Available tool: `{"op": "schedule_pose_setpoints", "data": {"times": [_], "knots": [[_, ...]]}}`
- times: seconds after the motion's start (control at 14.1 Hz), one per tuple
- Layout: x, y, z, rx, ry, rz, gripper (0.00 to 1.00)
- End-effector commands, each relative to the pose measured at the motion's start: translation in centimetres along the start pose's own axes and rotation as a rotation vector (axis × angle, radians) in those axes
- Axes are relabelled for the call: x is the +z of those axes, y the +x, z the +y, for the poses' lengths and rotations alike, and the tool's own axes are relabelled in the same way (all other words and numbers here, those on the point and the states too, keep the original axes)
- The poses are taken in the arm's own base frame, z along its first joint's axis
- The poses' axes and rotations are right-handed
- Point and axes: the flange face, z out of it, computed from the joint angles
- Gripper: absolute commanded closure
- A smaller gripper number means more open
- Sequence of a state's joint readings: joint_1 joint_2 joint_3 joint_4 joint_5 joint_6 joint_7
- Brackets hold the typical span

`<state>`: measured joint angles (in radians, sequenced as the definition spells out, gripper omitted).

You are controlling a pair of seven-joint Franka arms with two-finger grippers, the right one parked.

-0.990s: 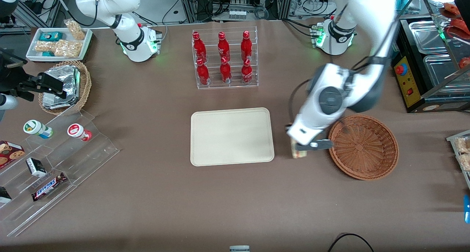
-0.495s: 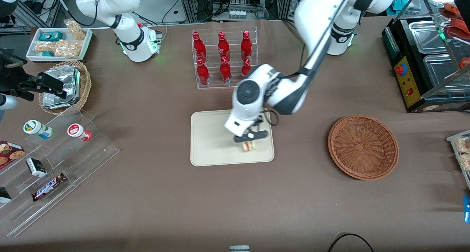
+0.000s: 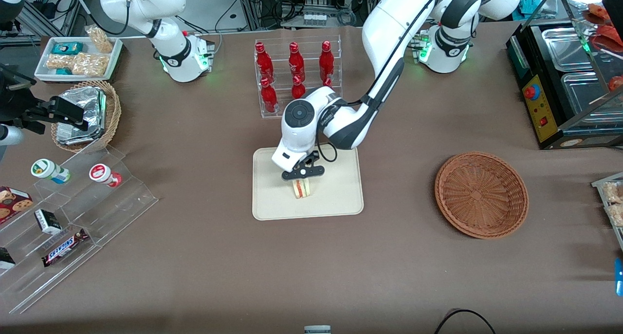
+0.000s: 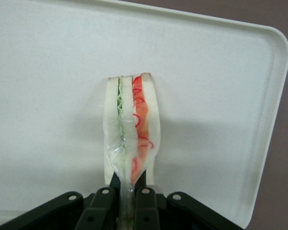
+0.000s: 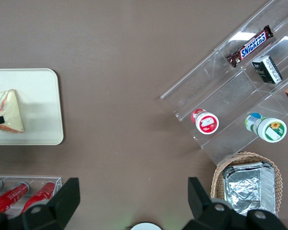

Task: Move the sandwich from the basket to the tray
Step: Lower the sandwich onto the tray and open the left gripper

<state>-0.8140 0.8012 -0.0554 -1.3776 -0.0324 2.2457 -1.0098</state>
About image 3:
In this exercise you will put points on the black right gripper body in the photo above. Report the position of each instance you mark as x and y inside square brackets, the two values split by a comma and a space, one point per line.
[16, 105]

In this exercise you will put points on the triangular sandwich with red filling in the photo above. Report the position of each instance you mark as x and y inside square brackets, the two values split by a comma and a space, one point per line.
[302, 189]

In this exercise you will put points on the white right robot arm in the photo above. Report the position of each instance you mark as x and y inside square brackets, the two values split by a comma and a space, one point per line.
[146, 8]

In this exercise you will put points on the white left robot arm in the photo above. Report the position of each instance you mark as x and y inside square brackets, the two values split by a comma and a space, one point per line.
[389, 27]

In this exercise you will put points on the beige rectangular plastic tray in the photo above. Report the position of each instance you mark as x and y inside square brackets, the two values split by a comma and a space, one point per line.
[336, 197]

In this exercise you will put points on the light wicker basket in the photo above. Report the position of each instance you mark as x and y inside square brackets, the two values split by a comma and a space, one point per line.
[113, 115]

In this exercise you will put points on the white rectangular snack tray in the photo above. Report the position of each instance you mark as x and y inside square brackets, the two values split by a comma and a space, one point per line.
[44, 71]

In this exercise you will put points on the round brown wicker basket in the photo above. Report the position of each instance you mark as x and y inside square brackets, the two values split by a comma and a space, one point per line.
[482, 195]

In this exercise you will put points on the clear tray with snack bags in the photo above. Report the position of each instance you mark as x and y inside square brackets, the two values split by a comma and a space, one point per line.
[599, 185]

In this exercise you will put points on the silver foil packet stack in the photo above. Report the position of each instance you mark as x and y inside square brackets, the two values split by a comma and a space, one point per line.
[90, 107]

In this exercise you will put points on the small teal snack pack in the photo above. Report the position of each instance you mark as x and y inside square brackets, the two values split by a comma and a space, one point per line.
[63, 71]

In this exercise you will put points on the clear bag of crackers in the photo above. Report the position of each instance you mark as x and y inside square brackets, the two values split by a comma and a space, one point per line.
[58, 62]
[90, 65]

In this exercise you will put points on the white bottle red cap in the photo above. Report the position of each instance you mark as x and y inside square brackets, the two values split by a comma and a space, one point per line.
[103, 174]

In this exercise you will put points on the white bottle green cap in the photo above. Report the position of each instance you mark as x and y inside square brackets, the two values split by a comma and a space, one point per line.
[48, 170]

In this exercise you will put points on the teal snack box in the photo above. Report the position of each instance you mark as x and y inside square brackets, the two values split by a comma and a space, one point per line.
[67, 48]

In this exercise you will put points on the red cola bottle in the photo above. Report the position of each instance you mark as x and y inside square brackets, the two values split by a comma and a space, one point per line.
[265, 61]
[298, 88]
[328, 83]
[268, 96]
[326, 61]
[296, 61]

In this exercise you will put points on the clear bag of nuts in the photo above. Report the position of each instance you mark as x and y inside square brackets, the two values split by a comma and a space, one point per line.
[100, 39]

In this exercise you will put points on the clear acrylic stepped display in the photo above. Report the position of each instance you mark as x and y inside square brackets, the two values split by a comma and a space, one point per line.
[112, 212]

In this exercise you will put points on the small black white box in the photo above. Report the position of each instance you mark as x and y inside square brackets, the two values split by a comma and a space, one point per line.
[47, 221]

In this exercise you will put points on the red cookie box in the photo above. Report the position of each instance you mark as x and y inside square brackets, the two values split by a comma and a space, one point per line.
[12, 205]

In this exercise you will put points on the clear acrylic bottle rack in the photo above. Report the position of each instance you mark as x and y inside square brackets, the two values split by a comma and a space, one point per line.
[311, 56]

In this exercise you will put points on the Snickers chocolate bar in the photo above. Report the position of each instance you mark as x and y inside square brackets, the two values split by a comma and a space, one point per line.
[64, 247]

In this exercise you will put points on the white power strip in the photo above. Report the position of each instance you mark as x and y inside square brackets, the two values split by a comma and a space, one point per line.
[315, 18]

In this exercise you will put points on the small black snack pack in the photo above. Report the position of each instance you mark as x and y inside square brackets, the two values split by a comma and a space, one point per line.
[6, 259]

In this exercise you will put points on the small grey device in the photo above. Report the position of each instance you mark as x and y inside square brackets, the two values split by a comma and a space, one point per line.
[317, 330]

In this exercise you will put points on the black food warmer, yellow panel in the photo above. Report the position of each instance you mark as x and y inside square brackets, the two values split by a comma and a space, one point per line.
[533, 115]

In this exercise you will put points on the steel pan in warmer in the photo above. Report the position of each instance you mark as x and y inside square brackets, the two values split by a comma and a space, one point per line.
[584, 98]
[559, 49]

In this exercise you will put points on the teal cloth bundle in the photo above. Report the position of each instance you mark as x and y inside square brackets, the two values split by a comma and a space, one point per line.
[538, 0]

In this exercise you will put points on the clear snack bag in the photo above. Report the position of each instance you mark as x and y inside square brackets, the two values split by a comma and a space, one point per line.
[614, 193]
[617, 216]

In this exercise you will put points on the red fried food piece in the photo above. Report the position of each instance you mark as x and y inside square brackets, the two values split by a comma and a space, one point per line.
[608, 38]
[597, 12]
[616, 83]

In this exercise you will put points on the blue plastic object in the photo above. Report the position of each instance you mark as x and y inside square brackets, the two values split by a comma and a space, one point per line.
[619, 275]

